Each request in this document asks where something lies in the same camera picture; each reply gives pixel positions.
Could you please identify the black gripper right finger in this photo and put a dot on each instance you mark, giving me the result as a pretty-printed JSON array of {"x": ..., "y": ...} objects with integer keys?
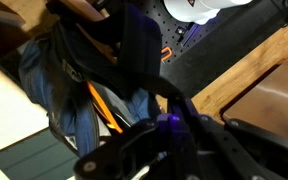
[{"x": 237, "y": 146}]

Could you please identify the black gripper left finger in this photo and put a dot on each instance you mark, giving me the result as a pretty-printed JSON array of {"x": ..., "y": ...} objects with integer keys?
[{"x": 130, "y": 146}]

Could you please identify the black backpack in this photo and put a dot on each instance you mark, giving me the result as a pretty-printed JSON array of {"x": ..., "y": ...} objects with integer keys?
[{"x": 94, "y": 76}]

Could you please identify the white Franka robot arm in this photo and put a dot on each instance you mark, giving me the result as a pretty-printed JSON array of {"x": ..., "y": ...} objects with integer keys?
[{"x": 200, "y": 8}]

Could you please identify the dark tablet cover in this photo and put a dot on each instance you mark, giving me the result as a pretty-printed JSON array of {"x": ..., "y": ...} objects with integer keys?
[{"x": 34, "y": 156}]

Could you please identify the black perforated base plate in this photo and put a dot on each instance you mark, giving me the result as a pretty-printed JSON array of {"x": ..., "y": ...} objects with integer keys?
[{"x": 217, "y": 50}]

